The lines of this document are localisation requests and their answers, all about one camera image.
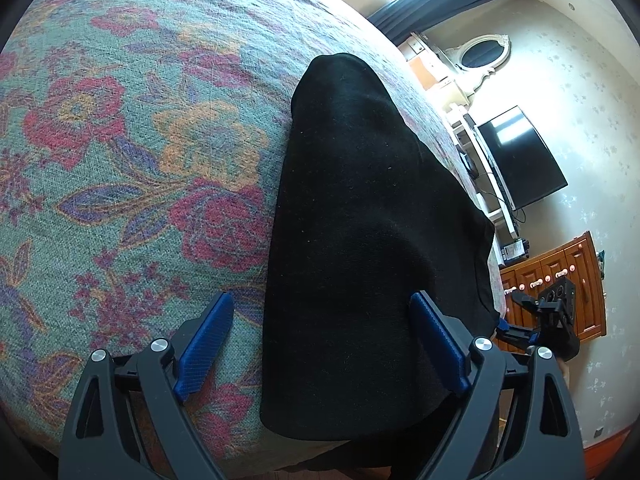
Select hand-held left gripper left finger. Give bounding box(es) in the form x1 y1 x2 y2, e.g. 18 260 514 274
59 292 236 480

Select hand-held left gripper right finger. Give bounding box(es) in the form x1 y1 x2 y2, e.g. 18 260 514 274
409 290 586 480

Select black pants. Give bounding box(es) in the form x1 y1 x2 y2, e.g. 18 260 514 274
260 52 501 480

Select brown wooden drawer cabinet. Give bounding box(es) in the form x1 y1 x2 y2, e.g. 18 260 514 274
500 231 608 346

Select white television stand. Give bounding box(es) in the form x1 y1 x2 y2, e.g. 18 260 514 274
447 105 521 241

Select black flat television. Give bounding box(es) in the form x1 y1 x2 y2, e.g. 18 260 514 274
475 106 569 211

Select oval white-framed mirror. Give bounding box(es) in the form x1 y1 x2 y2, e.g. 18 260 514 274
445 34 512 96

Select white vanity table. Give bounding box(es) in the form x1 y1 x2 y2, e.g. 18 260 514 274
400 32 468 111

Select floral bedspread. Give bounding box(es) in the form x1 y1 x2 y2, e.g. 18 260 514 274
0 0 503 466

